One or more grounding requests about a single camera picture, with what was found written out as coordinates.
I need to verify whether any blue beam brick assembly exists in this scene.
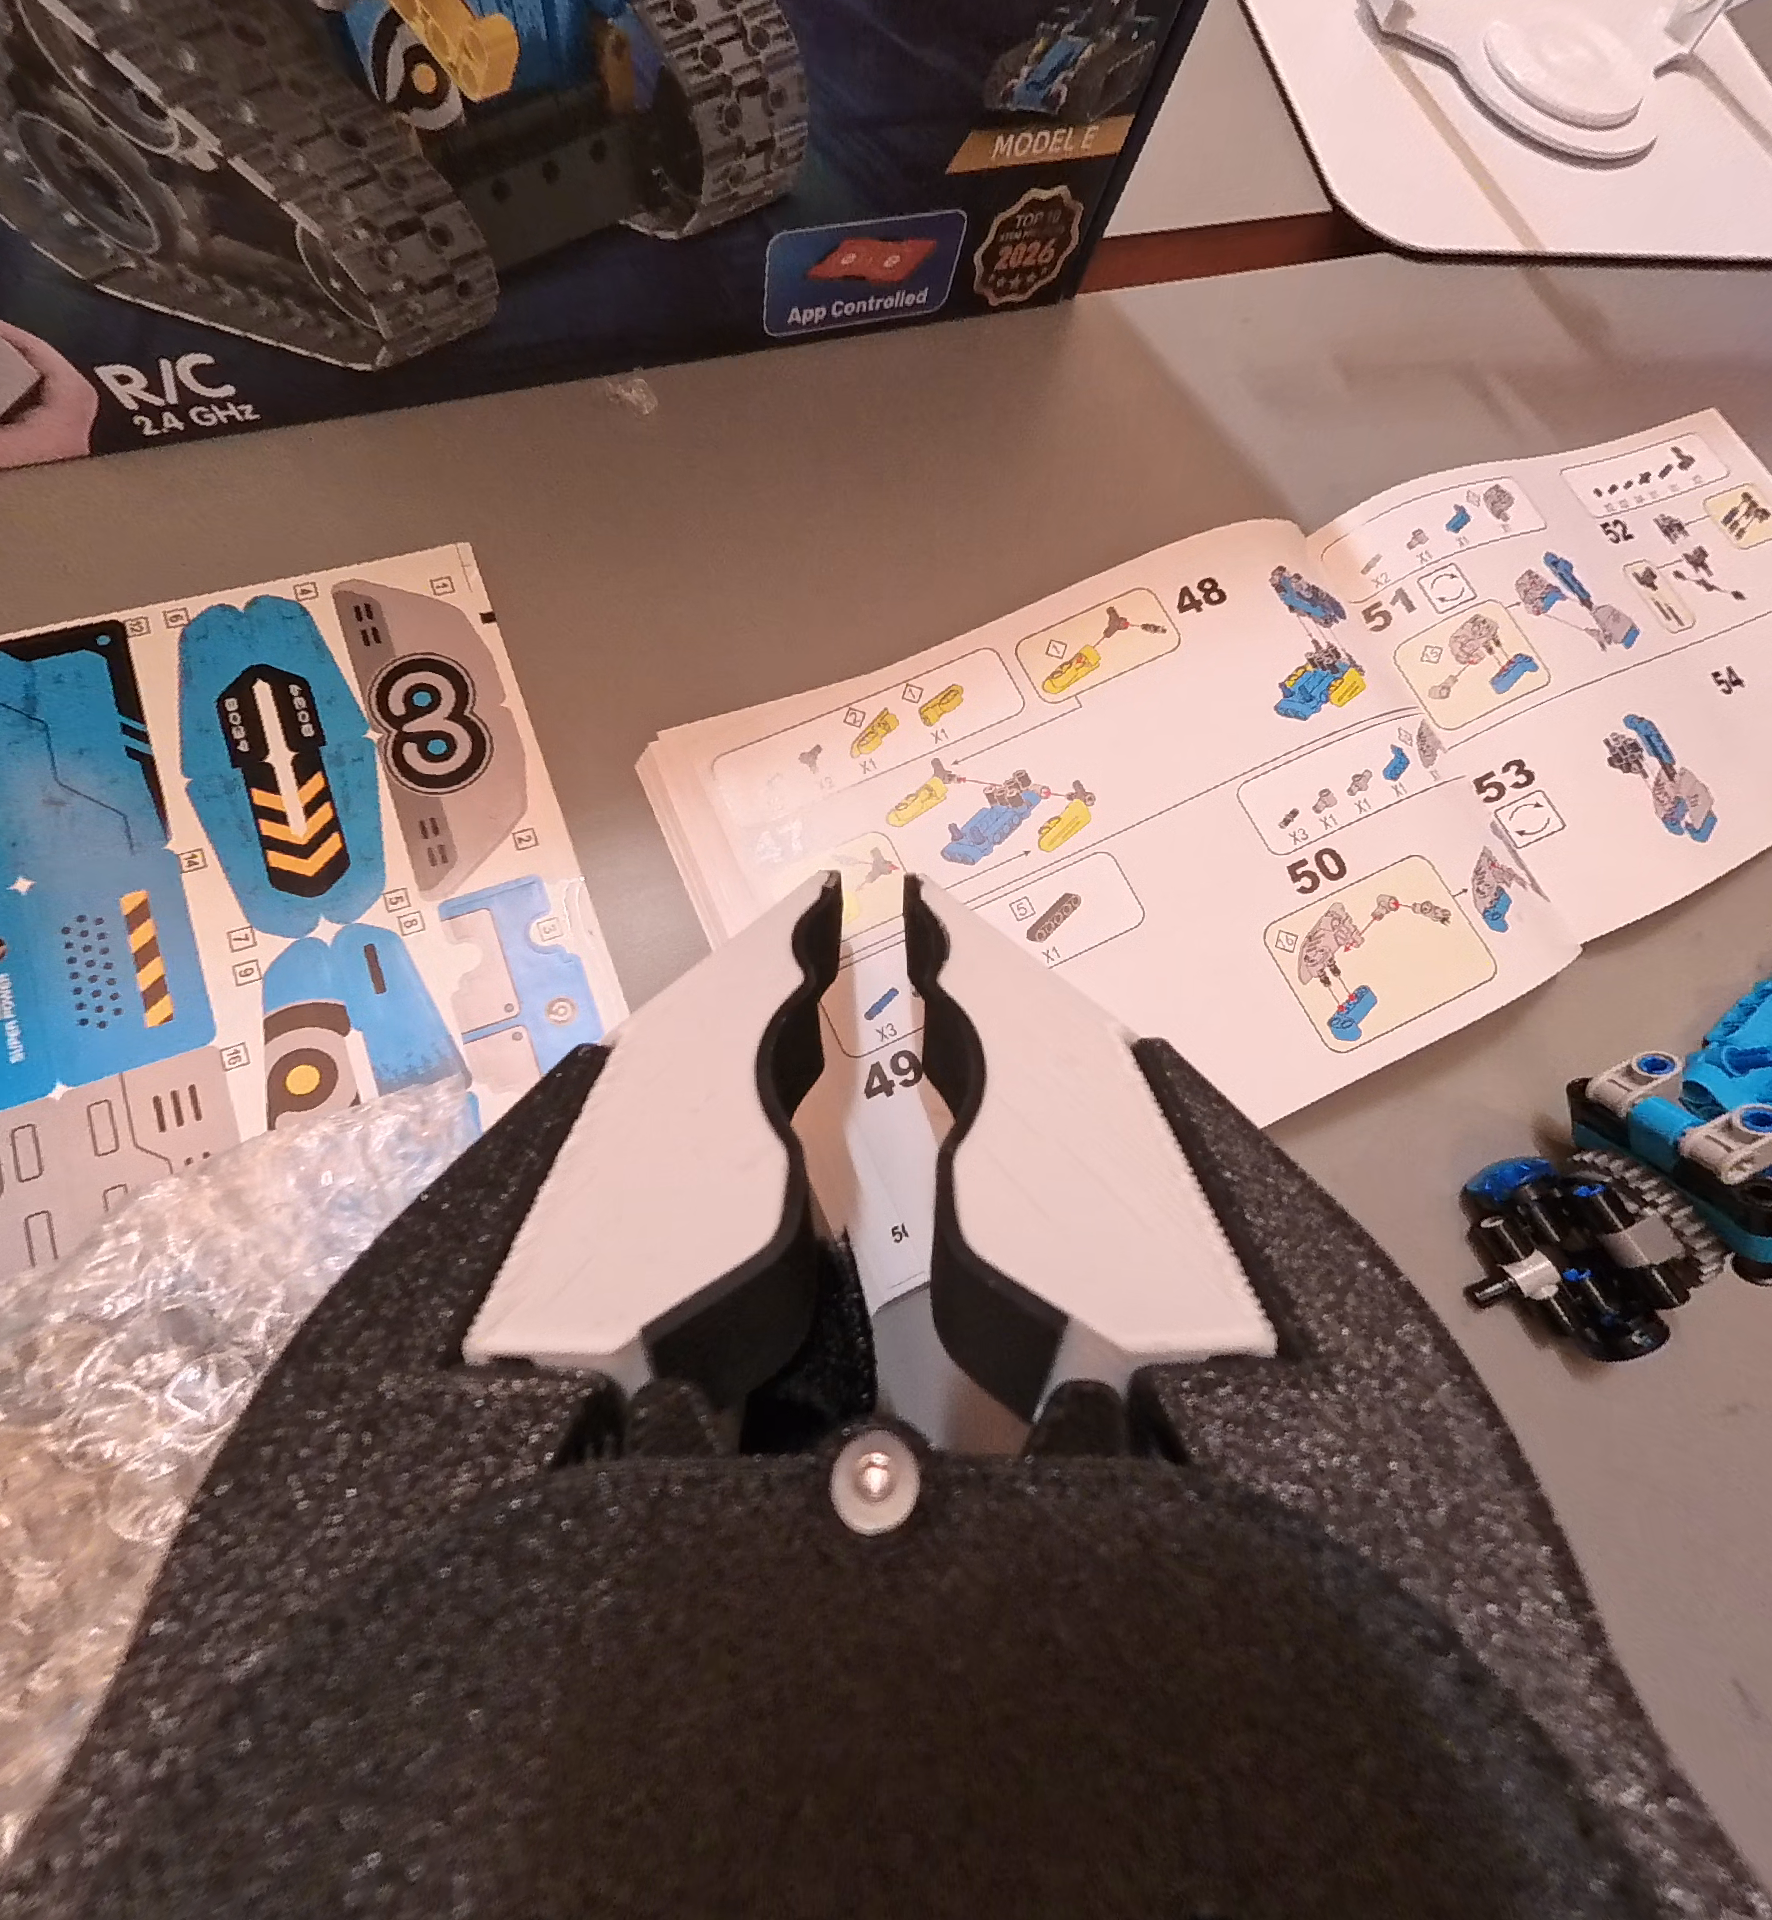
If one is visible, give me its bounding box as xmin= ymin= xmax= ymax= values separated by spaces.
xmin=1680 ymin=936 xmax=1772 ymax=1130

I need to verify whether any small black blue gear assembly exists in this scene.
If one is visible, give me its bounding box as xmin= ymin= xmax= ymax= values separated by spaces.
xmin=1460 ymin=1051 xmax=1772 ymax=1359

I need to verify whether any robot kit box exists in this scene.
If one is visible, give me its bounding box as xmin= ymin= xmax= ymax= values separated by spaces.
xmin=0 ymin=0 xmax=1211 ymax=486

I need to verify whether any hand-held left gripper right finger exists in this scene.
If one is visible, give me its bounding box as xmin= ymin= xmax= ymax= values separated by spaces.
xmin=905 ymin=874 xmax=1276 ymax=1444

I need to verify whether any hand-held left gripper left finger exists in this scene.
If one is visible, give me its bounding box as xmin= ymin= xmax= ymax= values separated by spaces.
xmin=466 ymin=874 xmax=849 ymax=1444

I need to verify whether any instruction booklet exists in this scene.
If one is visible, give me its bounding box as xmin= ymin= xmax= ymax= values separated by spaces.
xmin=636 ymin=408 xmax=1772 ymax=1307

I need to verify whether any clear bag of parts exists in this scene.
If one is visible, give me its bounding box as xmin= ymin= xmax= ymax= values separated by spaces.
xmin=0 ymin=1079 xmax=483 ymax=1920

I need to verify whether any grey desk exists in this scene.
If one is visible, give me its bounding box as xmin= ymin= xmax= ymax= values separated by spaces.
xmin=0 ymin=240 xmax=1772 ymax=1920

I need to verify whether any blue sticker sheet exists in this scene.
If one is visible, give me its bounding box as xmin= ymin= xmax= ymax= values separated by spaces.
xmin=0 ymin=542 xmax=632 ymax=1323

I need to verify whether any white folding stand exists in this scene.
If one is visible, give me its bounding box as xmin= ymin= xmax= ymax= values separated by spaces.
xmin=1238 ymin=0 xmax=1772 ymax=271

